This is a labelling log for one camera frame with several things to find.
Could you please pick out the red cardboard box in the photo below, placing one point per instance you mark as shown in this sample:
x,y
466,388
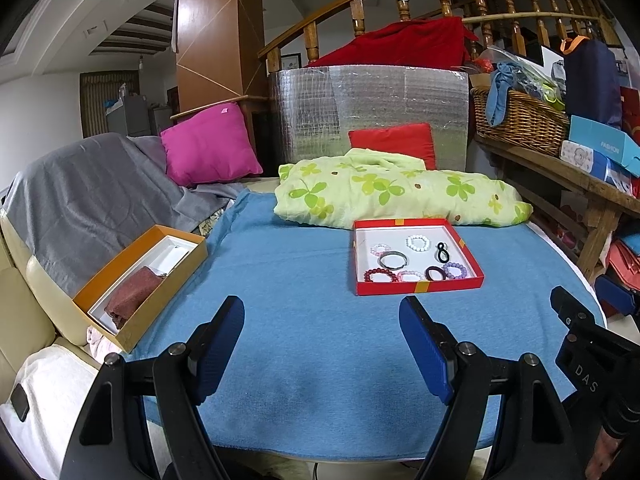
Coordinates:
x,y
415,287

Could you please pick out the grey cloth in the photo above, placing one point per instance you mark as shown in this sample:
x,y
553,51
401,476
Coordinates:
x,y
90,195

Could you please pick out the clear plastic bag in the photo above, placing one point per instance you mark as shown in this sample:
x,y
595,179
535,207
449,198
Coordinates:
x,y
535,75

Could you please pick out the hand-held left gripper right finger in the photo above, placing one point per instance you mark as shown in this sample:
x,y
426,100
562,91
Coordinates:
x,y
425,345

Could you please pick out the red blanket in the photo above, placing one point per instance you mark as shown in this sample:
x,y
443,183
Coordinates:
x,y
400,42

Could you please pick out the blue cloth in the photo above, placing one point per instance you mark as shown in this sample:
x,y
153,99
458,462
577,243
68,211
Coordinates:
x,y
500,95

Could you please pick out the wicker basket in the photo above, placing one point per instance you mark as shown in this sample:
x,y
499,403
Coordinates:
x,y
525,125

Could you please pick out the magenta cushion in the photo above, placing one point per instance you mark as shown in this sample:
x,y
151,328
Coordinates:
x,y
210,145

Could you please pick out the wooden column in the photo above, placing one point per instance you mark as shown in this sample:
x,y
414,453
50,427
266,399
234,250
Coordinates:
x,y
210,35

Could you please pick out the navy bag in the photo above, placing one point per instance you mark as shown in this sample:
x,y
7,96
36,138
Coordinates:
x,y
595,80

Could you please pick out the brown folded cloth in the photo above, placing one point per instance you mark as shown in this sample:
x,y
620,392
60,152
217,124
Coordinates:
x,y
132,297

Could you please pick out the silver metal bangle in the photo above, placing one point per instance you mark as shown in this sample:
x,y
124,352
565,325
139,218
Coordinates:
x,y
381,261

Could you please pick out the grey refrigerator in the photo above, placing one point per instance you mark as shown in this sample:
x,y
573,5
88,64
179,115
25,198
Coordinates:
x,y
127,115

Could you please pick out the green floral pillow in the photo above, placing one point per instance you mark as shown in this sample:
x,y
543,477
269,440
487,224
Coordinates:
x,y
400,190

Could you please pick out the cream sofa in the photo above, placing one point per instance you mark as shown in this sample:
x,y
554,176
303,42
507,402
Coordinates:
x,y
20,310

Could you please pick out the white floral box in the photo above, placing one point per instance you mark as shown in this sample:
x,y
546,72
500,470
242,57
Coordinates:
x,y
580,157

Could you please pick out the blue cardboard box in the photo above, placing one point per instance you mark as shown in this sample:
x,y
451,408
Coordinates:
x,y
600,142

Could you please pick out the red cushion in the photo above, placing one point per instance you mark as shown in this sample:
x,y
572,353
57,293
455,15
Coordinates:
x,y
395,140

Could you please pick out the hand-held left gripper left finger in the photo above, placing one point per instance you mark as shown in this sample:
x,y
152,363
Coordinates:
x,y
220,350

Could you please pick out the silver foil mat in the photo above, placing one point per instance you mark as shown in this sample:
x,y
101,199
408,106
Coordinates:
x,y
320,110

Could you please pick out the white inner tray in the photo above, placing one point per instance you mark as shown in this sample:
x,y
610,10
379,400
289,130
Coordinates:
x,y
170,250

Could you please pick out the blue blanket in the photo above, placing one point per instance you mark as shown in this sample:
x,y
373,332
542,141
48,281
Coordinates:
x,y
300,285

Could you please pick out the wooden stair railing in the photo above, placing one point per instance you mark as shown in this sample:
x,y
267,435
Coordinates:
x,y
357,15

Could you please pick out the wooden bench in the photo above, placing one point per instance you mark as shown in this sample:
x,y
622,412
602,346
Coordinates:
x,y
595,220

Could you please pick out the white towel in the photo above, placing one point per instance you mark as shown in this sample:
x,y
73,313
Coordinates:
x,y
50,390

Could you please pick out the small black tag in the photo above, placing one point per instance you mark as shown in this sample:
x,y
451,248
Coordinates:
x,y
20,402

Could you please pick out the orange cardboard box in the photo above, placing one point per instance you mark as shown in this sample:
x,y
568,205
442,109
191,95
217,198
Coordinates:
x,y
170,295

